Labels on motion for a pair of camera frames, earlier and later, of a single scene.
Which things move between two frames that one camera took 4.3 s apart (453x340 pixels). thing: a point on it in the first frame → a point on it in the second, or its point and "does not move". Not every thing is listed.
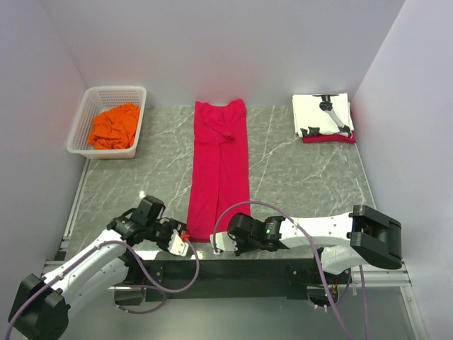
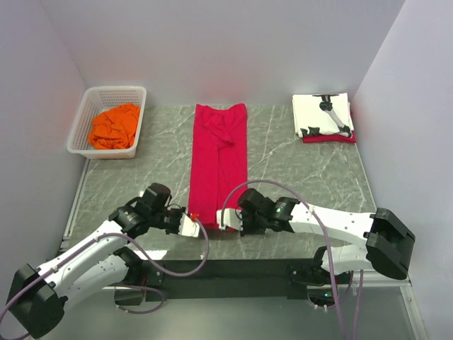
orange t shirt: [115, 127] does not move
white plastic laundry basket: [107, 122] does not move
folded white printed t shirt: [317, 115] does not move
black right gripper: [241, 248] → [246, 229]
